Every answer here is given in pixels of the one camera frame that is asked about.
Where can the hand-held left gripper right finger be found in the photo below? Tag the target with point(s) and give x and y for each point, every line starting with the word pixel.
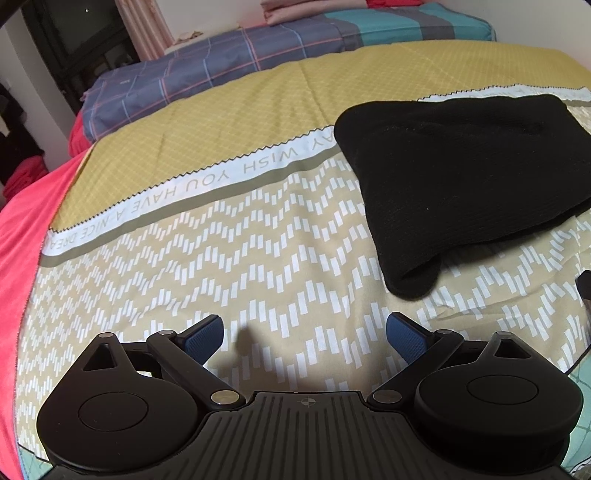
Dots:
pixel 406 339

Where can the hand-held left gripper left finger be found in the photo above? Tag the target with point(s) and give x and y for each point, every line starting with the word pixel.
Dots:
pixel 205 339

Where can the black pants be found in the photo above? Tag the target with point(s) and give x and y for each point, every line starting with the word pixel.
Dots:
pixel 461 175

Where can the yellow patterned bed cover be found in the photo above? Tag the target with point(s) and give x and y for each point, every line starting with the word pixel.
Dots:
pixel 231 258

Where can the teal checked sheet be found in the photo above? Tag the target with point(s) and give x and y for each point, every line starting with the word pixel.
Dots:
pixel 579 415

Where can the red ruffled cloth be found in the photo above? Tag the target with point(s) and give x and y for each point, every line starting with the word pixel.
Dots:
pixel 23 177
pixel 392 2

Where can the blue plaid quilt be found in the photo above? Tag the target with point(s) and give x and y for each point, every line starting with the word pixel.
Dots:
pixel 207 69

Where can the dark hanging clothes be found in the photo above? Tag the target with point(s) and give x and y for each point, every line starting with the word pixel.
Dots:
pixel 14 129

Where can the small beige cloth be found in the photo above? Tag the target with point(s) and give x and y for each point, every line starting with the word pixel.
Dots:
pixel 187 38

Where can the pink curtain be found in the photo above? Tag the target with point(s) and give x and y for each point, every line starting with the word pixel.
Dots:
pixel 143 27

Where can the black television cabinet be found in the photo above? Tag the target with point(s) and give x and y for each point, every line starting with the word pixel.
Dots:
pixel 78 37

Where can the folded pink blanket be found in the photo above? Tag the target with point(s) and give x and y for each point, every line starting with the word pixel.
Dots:
pixel 295 11

